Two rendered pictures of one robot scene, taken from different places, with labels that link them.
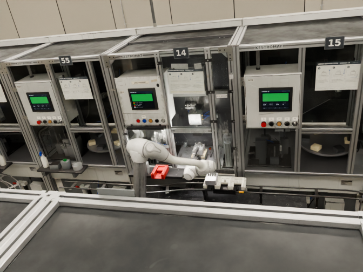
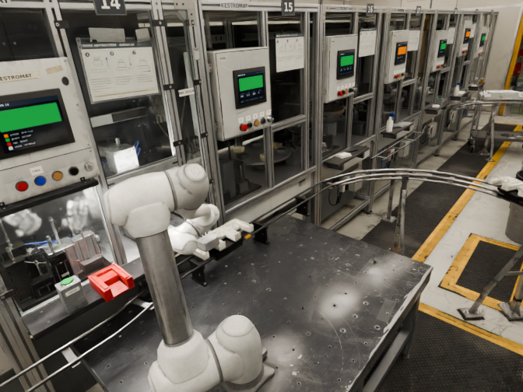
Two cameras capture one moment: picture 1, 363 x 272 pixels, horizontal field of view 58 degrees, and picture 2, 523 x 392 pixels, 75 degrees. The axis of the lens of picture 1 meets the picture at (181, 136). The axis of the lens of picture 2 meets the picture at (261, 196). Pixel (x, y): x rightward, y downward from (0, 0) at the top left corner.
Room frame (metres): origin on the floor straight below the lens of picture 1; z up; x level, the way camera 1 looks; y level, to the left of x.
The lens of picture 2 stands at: (1.47, 1.04, 1.86)
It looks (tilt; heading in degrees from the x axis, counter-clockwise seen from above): 25 degrees down; 295
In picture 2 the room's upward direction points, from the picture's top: 3 degrees counter-clockwise
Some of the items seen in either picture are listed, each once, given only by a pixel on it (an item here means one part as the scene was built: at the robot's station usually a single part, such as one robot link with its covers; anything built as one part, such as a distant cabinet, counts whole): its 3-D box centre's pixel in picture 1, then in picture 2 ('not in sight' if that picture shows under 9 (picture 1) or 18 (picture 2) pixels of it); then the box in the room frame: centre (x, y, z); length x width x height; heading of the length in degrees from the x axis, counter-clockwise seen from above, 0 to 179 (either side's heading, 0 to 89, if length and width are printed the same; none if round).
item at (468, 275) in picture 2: not in sight; (492, 268); (0.71, -1.80, 0.01); 1.00 x 0.55 x 0.01; 72
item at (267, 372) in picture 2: not in sight; (246, 367); (1.94, 0.26, 0.71); 0.22 x 0.18 x 0.06; 72
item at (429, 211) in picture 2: not in sight; (468, 165); (0.65, -4.38, 0.01); 5.85 x 0.59 x 0.01; 72
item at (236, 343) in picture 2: not in sight; (236, 345); (1.95, 0.29, 0.85); 0.18 x 0.16 x 0.22; 52
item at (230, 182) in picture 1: (224, 185); (222, 241); (2.36, -0.32, 0.84); 0.36 x 0.14 x 0.10; 72
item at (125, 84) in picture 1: (146, 97); (15, 128); (2.81, 0.27, 1.60); 0.42 x 0.29 x 0.46; 72
